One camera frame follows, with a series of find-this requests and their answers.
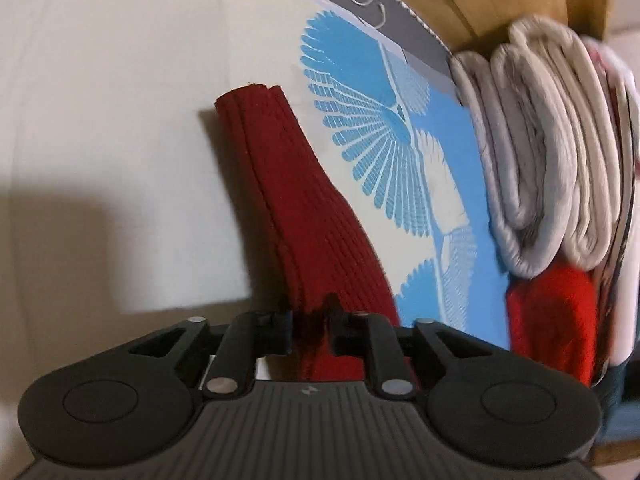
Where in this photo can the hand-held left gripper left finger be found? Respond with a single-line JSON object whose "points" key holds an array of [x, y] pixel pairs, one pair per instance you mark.
{"points": [[280, 332]]}

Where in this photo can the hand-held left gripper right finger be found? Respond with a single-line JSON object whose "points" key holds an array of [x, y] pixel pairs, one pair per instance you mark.
{"points": [[340, 332]]}

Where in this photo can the dark red knit garment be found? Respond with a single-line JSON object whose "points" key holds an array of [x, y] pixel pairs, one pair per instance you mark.
{"points": [[295, 220]]}

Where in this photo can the blue white printed bedsheet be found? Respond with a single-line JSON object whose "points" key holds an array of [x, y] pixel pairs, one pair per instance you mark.
{"points": [[390, 160]]}

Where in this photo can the folded bright red garment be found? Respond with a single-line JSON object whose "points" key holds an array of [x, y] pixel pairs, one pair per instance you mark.
{"points": [[552, 320]]}

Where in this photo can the folded white blanket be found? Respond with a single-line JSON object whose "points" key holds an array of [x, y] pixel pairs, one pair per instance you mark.
{"points": [[540, 160]]}

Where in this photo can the pink white folded cloth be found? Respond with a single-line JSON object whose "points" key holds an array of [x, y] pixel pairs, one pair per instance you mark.
{"points": [[625, 160]]}

